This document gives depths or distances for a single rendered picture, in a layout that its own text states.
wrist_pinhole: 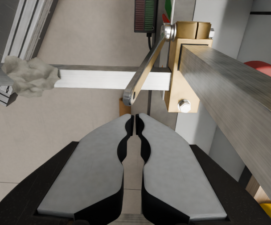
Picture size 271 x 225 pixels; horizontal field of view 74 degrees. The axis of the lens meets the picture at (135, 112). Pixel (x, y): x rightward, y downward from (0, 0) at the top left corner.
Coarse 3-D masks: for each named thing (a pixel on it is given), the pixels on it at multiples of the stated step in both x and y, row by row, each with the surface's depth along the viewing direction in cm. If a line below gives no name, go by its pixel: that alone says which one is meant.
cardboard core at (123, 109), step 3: (120, 99) 121; (120, 102) 118; (120, 105) 120; (123, 105) 118; (120, 108) 121; (123, 108) 119; (126, 108) 119; (129, 108) 121; (120, 111) 122; (123, 111) 120; (126, 111) 120; (129, 111) 122; (120, 114) 123; (123, 114) 122
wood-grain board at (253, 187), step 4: (252, 176) 36; (252, 180) 36; (256, 180) 35; (248, 184) 38; (252, 184) 36; (256, 184) 35; (248, 188) 38; (252, 188) 36; (256, 188) 35; (260, 188) 34; (252, 192) 36; (256, 192) 35; (260, 192) 35; (264, 192) 35; (252, 196) 36; (256, 196) 36; (260, 196) 36; (264, 196) 36; (256, 200) 36; (260, 200) 36; (264, 200) 36; (268, 200) 36
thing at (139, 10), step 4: (136, 0) 37; (140, 0) 37; (144, 0) 37; (136, 4) 37; (140, 4) 37; (136, 8) 37; (140, 8) 37; (136, 12) 38; (140, 12) 38; (136, 16) 38; (140, 16) 38; (136, 20) 38; (140, 20) 38; (136, 24) 39; (140, 24) 39; (136, 28) 39; (140, 28) 39
